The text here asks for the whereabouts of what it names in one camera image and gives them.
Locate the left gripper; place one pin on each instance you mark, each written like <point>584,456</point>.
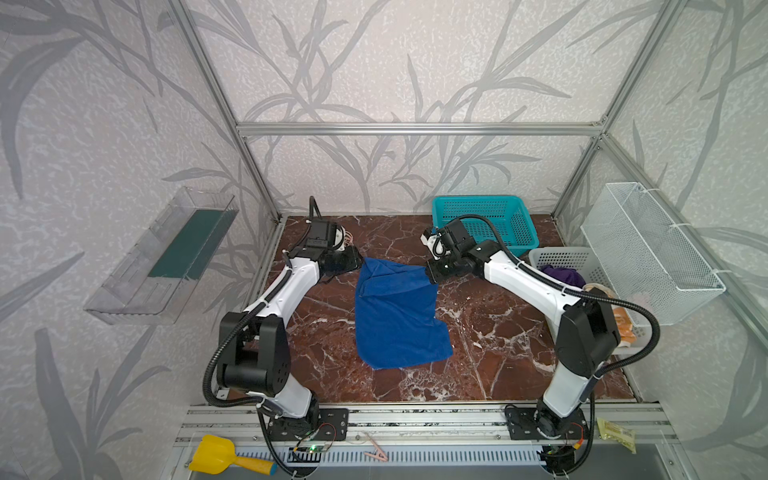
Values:
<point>348,259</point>

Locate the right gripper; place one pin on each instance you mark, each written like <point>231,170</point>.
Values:
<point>441,268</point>

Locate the blue towel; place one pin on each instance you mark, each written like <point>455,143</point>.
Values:
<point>395,317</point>

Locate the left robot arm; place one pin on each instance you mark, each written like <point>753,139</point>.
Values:
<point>252,363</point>

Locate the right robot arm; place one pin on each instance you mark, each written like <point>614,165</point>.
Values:
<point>586,333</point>

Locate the teal plastic basket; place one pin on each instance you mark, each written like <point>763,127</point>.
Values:
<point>507,213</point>

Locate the purple cloth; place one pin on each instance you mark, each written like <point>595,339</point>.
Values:
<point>568,276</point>

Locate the white plastic laundry basket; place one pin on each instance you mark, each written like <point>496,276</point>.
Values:
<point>588,265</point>

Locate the orange patterned towel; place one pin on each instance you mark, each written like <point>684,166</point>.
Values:
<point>622,318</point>

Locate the pink clothespin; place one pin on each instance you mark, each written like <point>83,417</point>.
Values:
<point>377,454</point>

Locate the yellow label tag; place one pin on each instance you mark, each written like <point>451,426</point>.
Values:
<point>611,431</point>

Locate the yellow plastic scoop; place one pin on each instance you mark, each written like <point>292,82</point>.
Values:
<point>215,454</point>

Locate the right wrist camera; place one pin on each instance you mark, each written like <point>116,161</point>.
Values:
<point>451,241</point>

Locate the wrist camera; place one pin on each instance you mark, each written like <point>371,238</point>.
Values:
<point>323,234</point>
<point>451,241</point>

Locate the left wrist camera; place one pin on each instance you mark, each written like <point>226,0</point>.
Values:
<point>323,234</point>

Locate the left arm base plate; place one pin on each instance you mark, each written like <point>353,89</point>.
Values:
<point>324,424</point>

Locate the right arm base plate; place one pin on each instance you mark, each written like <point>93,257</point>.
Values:
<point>532,423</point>

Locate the clear plastic wall shelf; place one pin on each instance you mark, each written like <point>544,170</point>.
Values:
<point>154,281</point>

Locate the white wire mesh basket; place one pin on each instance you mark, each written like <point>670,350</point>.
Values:
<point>648,258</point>

